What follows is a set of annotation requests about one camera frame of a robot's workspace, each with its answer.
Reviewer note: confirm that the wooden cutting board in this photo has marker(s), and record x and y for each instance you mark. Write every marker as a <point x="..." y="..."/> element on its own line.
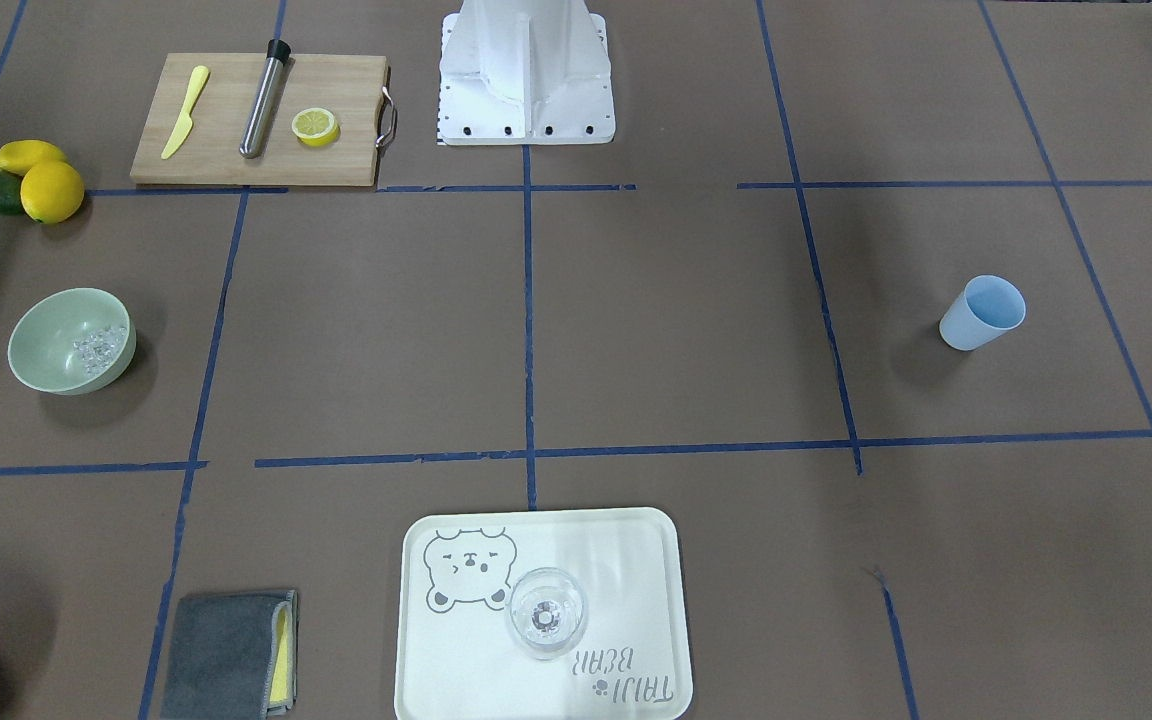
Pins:
<point x="351" y="86"/>

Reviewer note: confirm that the yellow lemon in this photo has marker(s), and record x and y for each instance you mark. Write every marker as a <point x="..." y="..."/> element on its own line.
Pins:
<point x="20" y="156"/>
<point x="51" y="192"/>

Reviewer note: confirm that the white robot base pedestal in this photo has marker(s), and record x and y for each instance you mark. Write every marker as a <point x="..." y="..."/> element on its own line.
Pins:
<point x="525" y="73"/>

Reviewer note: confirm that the steel muddler black tip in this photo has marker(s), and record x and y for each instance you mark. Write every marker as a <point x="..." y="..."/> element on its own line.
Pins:
<point x="267" y="96"/>

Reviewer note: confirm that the yellow plastic knife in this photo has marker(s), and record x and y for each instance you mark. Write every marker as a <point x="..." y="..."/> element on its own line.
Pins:
<point x="184" y="122"/>

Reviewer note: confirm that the clear wine glass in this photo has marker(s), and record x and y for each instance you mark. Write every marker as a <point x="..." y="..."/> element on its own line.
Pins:
<point x="547" y="613"/>

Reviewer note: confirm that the green bowl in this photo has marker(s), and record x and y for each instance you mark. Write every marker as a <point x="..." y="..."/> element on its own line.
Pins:
<point x="72" y="343"/>

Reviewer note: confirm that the light blue plastic cup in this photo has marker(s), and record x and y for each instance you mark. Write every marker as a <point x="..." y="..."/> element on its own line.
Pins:
<point x="988" y="307"/>

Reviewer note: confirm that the lemon half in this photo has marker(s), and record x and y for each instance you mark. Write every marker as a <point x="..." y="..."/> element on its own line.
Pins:
<point x="316" y="127"/>

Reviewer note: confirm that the cream bear tray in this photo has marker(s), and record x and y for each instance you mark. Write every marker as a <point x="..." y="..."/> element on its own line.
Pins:
<point x="456" y="658"/>

